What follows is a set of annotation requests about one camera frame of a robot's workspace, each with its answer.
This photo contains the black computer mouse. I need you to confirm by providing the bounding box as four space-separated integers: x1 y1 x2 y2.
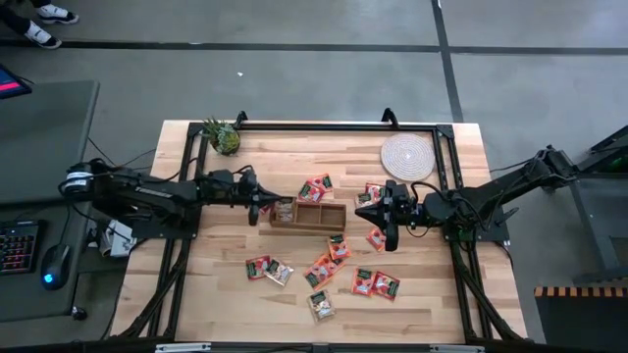
39 243 72 291

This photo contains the black floor cable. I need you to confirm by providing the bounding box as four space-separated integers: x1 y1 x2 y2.
86 136 158 171

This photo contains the grey desk top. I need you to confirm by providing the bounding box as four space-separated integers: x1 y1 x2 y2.
0 79 101 206

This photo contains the silver frame bracket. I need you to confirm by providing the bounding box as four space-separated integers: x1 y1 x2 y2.
155 342 213 353
429 344 486 353

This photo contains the black metal stand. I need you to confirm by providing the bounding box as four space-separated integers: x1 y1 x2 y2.
568 125 628 284

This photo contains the wooden three-compartment tea box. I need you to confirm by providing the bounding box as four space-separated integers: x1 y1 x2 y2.
268 196 347 233

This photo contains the orange peach tea packet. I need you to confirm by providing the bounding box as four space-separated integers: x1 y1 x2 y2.
350 267 376 297
311 173 335 193
303 264 335 291
326 232 353 262
365 227 389 253
313 252 345 278

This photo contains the screen with pink bar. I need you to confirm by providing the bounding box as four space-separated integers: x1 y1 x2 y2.
0 63 33 101

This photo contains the potted green succulent plant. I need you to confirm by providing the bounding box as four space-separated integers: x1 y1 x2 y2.
201 117 242 157

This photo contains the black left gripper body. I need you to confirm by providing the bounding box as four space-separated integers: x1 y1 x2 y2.
226 168 262 212

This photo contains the backlit black keyboard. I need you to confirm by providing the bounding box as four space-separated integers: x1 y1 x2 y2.
0 219 41 277

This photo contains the grey keyboard desk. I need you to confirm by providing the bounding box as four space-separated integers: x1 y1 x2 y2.
0 198 93 324

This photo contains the person's shoe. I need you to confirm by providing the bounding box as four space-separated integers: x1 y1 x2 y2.
23 21 64 51
34 3 80 26

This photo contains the black case with hazard stripe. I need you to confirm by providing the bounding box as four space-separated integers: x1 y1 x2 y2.
533 285 628 353

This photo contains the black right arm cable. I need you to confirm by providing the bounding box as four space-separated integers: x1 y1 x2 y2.
409 179 492 231

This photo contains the white cardboard box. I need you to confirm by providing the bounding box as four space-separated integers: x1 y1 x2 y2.
99 219 138 259

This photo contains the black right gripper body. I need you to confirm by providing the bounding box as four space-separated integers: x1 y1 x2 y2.
385 179 426 227

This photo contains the person's leg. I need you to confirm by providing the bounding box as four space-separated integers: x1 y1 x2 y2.
0 3 31 35

